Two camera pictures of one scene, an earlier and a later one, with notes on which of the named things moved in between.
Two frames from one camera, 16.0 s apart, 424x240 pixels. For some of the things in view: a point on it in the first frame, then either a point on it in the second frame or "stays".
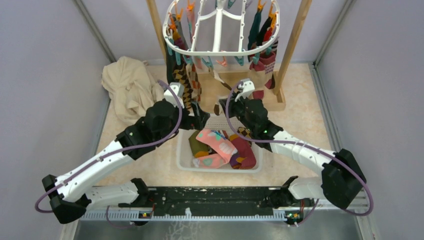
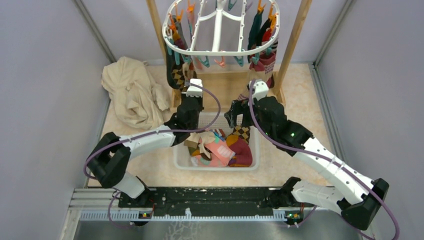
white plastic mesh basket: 185,156 to 255,145
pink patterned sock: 224,149 stays
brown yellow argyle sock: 245,132 stays
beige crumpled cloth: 131,87 stays
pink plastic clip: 223,62 stays
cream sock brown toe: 218,98 to 201,139
